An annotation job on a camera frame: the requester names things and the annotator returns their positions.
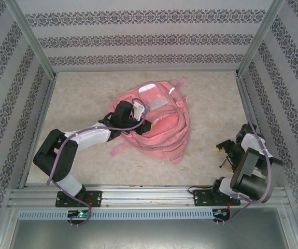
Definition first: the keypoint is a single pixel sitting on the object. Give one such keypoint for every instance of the pink backpack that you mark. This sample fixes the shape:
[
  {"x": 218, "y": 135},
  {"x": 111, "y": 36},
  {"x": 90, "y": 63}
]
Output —
[{"x": 164, "y": 129}]

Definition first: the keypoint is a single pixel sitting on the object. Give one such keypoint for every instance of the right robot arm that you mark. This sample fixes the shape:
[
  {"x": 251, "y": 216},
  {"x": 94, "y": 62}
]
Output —
[{"x": 252, "y": 176}]

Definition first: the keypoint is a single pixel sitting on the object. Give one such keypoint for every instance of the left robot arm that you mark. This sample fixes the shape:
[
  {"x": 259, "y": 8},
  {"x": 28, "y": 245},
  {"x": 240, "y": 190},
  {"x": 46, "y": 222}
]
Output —
[{"x": 86, "y": 137}]

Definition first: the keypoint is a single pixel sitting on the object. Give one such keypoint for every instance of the short black and white pen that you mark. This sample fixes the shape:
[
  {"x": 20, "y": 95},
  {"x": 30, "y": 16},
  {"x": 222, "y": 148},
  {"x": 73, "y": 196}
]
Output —
[{"x": 222, "y": 164}]

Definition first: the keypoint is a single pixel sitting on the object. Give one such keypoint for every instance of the right controller board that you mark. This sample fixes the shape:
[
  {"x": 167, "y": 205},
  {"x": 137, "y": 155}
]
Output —
[{"x": 220, "y": 213}]

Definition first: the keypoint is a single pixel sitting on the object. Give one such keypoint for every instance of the controller board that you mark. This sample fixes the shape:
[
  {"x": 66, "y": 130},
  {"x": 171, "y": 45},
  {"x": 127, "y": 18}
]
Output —
[
  {"x": 80, "y": 214},
  {"x": 220, "y": 213}
]

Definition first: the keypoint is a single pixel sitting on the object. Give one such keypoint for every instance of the grey metal front panel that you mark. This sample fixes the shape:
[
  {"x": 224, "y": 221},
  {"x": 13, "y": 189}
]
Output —
[{"x": 148, "y": 233}]

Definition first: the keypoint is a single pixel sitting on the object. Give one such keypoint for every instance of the left controller board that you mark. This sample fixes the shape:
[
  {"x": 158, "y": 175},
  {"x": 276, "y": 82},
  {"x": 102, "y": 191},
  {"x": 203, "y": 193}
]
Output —
[{"x": 80, "y": 214}]

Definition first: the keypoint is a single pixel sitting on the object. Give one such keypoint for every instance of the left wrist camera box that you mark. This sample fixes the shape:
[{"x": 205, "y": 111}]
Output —
[{"x": 139, "y": 109}]

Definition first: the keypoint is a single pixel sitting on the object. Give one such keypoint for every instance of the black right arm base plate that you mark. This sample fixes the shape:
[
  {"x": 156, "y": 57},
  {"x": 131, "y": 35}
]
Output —
[{"x": 200, "y": 198}]

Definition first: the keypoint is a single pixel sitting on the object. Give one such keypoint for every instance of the right aluminium side rail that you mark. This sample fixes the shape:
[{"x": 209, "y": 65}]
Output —
[{"x": 247, "y": 103}]

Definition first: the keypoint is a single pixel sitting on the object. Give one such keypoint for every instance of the aluminium side rail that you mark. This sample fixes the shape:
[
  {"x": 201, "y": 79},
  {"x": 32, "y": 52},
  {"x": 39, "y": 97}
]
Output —
[
  {"x": 43, "y": 111},
  {"x": 247, "y": 103}
]

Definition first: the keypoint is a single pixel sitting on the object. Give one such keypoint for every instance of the aluminium mounting rail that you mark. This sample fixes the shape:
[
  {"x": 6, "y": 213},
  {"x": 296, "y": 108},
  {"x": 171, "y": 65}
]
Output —
[{"x": 148, "y": 197}]

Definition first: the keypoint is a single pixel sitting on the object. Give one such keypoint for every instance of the left aluminium side rail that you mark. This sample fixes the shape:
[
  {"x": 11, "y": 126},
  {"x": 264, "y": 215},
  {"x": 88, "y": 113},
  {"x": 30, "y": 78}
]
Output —
[{"x": 43, "y": 111}]

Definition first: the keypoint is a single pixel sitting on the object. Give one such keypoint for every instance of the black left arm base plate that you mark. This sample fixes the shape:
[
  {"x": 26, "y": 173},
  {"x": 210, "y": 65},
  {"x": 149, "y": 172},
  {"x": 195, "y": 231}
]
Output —
[{"x": 97, "y": 198}]

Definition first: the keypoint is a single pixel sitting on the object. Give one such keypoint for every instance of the right aluminium frame post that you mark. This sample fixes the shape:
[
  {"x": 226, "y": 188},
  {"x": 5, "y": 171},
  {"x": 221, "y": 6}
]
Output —
[{"x": 260, "y": 39}]

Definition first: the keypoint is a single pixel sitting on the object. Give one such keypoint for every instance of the aluminium frame post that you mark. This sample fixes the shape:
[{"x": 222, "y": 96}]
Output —
[
  {"x": 260, "y": 39},
  {"x": 32, "y": 39}
]

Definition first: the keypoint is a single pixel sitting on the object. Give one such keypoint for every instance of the left aluminium frame post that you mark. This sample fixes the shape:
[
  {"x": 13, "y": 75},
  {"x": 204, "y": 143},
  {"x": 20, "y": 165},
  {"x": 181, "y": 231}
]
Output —
[{"x": 32, "y": 39}]

